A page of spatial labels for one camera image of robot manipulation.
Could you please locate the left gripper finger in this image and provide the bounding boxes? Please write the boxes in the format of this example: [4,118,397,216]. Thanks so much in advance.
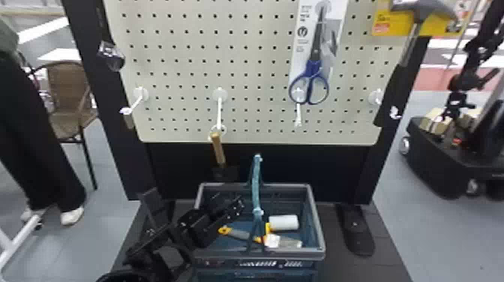
[205,192,231,220]
[220,196,246,231]

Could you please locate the white paint roller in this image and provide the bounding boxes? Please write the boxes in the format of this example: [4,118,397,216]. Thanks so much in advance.
[265,214,301,233]

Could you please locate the person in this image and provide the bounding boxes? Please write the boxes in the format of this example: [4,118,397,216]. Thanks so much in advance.
[0,17,88,227]

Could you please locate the white pegboard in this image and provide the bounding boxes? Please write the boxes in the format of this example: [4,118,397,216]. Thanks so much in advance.
[61,0,432,258]

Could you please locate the blue basket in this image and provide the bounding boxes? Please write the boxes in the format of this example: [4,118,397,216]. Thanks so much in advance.
[192,153,327,282]

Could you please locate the hammer on yellow card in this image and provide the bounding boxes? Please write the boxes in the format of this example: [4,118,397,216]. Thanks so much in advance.
[371,0,465,128]

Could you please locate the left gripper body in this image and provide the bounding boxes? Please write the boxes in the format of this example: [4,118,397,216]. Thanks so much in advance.
[176,208,227,250]

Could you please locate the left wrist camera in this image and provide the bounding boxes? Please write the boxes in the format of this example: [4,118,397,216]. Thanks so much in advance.
[136,187,175,238]

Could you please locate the yellow handle putty knife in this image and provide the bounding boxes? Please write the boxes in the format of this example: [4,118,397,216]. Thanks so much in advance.
[217,225,304,251]

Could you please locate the blue scissors on card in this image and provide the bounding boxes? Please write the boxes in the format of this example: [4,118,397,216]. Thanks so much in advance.
[288,0,350,107]

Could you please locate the wooden handle paint brush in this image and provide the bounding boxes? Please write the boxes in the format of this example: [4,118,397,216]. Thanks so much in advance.
[208,130,239,183]

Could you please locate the brown wicker chair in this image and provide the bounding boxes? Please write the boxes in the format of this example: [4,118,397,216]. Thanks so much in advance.
[28,60,100,191]

